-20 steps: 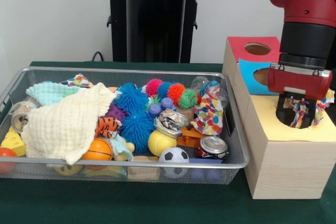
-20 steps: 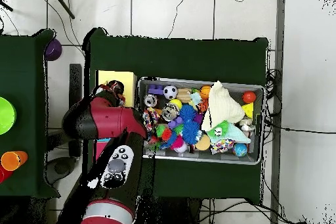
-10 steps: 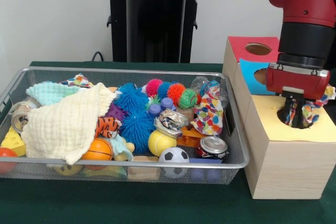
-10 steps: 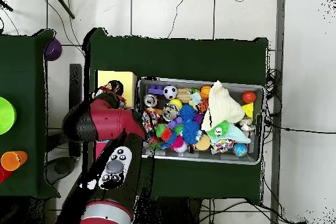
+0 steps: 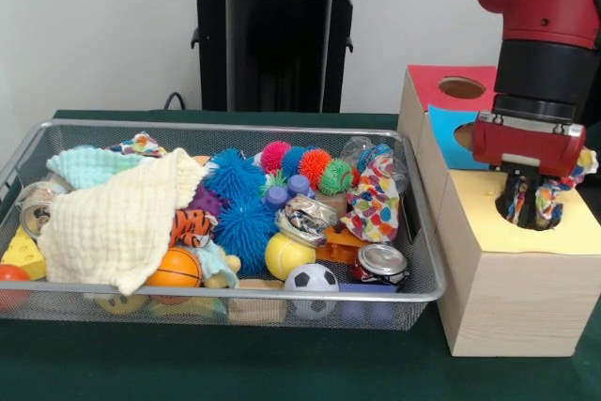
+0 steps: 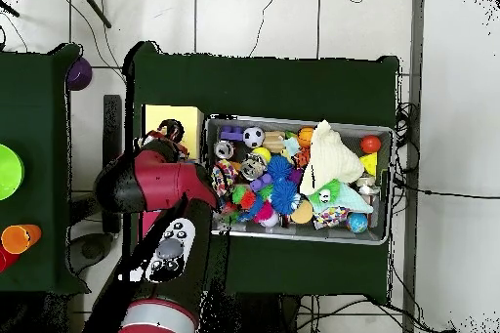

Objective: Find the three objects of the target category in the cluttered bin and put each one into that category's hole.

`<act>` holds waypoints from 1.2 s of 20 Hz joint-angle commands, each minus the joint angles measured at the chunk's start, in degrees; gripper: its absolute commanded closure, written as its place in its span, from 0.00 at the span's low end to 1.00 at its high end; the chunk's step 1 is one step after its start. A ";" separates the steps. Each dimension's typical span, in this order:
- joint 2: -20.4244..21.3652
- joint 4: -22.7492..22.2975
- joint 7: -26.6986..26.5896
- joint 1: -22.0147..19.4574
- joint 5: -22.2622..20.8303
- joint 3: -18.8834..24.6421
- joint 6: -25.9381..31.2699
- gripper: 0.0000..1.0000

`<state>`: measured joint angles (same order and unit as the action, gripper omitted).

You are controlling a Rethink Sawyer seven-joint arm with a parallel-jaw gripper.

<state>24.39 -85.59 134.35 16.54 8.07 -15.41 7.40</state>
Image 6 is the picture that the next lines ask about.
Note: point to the orange plastic cup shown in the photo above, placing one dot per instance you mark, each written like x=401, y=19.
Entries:
x=19, y=238

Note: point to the small multicolour cloth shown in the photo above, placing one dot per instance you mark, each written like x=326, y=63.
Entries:
x=172, y=128

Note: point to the crushed red drink can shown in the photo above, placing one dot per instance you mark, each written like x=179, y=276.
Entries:
x=223, y=149

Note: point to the black rod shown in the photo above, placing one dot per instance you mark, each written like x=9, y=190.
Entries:
x=92, y=5

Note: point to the blue spiky rubber ball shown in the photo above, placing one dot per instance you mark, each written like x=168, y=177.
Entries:
x=285, y=198
x=280, y=167

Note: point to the yellow tennis ball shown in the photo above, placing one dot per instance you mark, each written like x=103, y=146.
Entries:
x=261, y=155

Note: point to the clear mesh bin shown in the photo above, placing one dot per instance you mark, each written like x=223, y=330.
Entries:
x=375, y=233

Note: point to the cream knitted cloth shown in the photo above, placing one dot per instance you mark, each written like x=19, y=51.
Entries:
x=328, y=157

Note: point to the yellow cheese wedge toy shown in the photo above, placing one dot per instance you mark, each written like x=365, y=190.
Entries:
x=369, y=163

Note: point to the black and white soccer ball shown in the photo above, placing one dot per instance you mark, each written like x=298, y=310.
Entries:
x=254, y=137

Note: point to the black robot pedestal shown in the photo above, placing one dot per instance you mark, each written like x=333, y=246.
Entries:
x=258, y=316

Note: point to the green spiky rubber ball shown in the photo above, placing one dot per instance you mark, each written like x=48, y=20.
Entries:
x=324, y=192

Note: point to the purple ball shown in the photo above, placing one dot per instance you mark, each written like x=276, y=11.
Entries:
x=78, y=74

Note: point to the striped tiger plush toy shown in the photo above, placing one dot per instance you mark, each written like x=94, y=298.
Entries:
x=301, y=157

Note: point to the red ball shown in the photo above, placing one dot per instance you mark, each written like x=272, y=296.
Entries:
x=370, y=144

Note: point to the mint green cloth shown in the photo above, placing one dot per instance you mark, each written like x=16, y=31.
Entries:
x=351, y=200

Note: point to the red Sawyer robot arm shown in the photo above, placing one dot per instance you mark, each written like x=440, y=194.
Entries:
x=164, y=188

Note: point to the green plastic bowl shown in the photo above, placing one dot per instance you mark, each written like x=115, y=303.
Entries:
x=9, y=170

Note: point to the orange toy basketball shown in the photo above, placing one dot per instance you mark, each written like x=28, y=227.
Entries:
x=305, y=136

